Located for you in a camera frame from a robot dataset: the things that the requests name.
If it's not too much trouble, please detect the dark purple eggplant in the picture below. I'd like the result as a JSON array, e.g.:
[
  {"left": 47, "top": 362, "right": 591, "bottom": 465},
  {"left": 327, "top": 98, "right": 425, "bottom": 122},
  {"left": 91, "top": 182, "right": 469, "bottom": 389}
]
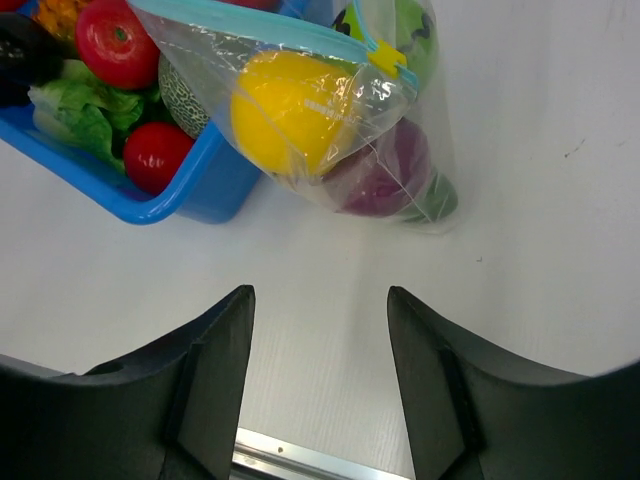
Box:
[{"left": 1, "top": 12, "right": 64, "bottom": 108}]

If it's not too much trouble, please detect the small red tomato front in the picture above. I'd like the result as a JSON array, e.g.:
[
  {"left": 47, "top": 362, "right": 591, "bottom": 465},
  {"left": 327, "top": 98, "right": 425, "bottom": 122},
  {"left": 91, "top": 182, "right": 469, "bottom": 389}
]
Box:
[{"left": 123, "top": 122, "right": 195, "bottom": 196}]

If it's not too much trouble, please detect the clear zip top bag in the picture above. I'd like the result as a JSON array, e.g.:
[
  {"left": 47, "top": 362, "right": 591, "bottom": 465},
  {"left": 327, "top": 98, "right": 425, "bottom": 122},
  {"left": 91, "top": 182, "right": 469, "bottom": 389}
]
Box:
[{"left": 131, "top": 1, "right": 459, "bottom": 233}]

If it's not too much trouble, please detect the green lettuce leaf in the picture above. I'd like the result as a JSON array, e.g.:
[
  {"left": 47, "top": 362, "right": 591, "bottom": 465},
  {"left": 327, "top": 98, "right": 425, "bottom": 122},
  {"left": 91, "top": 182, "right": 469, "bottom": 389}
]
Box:
[{"left": 28, "top": 60, "right": 173, "bottom": 174}]

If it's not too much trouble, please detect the aluminium mounting rail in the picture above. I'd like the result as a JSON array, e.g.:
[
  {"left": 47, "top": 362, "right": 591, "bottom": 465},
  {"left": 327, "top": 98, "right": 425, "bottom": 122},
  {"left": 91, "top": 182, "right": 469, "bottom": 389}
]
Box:
[{"left": 232, "top": 428, "right": 415, "bottom": 479}]

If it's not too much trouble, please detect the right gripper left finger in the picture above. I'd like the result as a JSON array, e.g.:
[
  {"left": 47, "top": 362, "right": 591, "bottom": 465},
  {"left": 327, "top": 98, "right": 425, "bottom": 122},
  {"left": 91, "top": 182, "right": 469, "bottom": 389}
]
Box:
[{"left": 1, "top": 285, "right": 255, "bottom": 479}]

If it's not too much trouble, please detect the striped green watermelon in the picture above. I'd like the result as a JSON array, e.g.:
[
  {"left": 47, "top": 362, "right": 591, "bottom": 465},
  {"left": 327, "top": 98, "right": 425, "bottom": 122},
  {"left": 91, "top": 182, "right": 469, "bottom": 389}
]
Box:
[{"left": 331, "top": 0, "right": 439, "bottom": 92}]

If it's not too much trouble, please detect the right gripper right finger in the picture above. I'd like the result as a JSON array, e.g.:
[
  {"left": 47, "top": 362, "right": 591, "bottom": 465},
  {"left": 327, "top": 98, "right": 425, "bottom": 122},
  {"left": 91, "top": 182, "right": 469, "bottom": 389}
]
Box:
[{"left": 387, "top": 287, "right": 639, "bottom": 479}]

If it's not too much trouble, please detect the red tomato centre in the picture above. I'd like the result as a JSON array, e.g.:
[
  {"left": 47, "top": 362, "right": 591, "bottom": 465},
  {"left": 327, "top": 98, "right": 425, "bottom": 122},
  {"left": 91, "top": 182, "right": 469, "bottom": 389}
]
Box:
[{"left": 75, "top": 1, "right": 160, "bottom": 90}]

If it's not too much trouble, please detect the orange corn cob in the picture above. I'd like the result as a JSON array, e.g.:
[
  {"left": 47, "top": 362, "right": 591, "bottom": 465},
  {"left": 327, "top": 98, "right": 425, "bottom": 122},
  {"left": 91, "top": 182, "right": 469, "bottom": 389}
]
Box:
[{"left": 32, "top": 0, "right": 91, "bottom": 42}]

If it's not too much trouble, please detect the yellow apple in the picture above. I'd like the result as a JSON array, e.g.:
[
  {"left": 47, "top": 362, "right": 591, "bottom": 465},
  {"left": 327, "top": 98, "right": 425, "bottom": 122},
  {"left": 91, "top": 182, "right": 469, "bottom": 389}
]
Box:
[{"left": 230, "top": 50, "right": 358, "bottom": 177}]

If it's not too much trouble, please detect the netted cantaloupe melon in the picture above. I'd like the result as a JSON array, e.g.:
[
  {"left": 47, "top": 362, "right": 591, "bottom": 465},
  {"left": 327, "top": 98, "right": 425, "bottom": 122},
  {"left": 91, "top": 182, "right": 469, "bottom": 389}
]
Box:
[{"left": 158, "top": 55, "right": 209, "bottom": 139}]

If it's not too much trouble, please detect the purple onion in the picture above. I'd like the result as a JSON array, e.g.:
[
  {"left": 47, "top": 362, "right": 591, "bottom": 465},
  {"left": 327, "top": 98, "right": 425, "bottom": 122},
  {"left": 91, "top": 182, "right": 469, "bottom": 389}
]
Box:
[{"left": 323, "top": 118, "right": 430, "bottom": 218}]

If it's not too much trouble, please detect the blue plastic bin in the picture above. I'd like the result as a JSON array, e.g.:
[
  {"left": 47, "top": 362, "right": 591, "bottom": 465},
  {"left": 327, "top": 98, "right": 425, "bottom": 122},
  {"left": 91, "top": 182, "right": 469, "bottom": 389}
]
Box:
[{"left": 0, "top": 0, "right": 331, "bottom": 226}]

